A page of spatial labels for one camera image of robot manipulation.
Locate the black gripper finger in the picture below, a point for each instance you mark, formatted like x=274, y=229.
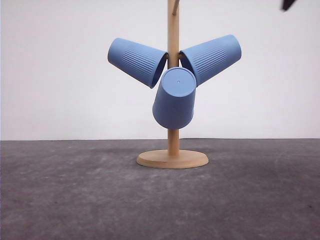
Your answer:
x=287, y=4

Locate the blue ribbed cup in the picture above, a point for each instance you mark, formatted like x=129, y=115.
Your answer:
x=143, y=63
x=175, y=99
x=210, y=58

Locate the wooden mug tree stand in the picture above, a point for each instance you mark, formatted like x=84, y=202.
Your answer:
x=173, y=158

